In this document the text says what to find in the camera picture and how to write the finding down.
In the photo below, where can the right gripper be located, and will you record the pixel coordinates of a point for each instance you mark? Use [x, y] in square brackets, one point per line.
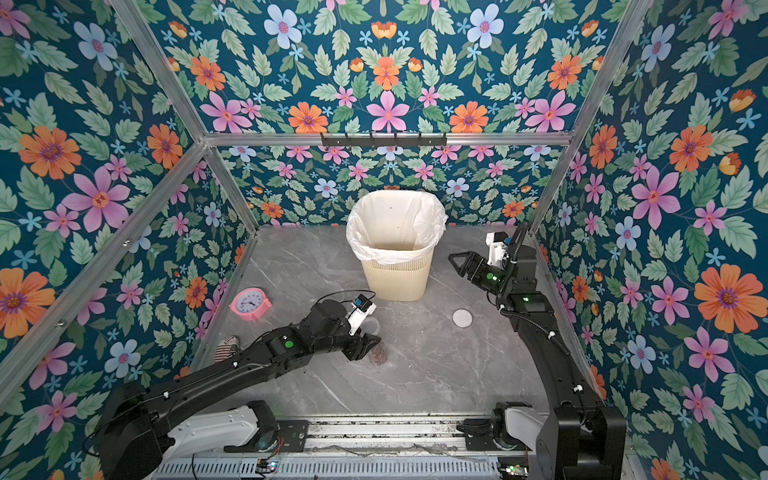
[475, 269]

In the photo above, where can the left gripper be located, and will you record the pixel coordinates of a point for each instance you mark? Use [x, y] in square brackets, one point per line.
[360, 345]

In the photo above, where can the white jar lid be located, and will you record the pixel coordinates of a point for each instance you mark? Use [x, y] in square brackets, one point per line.
[462, 318]

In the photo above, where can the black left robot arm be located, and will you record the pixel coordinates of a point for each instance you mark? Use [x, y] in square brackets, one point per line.
[228, 378]

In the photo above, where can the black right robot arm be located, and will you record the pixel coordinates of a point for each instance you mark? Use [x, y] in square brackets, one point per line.
[552, 360]

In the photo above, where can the cream ribbed trash bin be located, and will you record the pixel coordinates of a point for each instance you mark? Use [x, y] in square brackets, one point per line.
[401, 282]

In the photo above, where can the white plastic bin liner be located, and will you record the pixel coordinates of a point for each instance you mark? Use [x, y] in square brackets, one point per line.
[392, 227]

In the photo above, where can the pink alarm clock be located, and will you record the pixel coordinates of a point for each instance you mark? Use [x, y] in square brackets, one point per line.
[251, 304]

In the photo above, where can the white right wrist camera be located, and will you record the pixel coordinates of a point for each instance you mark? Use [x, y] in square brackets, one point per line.
[497, 243]

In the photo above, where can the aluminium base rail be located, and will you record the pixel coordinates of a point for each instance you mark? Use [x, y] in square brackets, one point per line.
[253, 428]

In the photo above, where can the black hook rail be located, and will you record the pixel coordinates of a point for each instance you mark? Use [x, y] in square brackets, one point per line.
[371, 140]

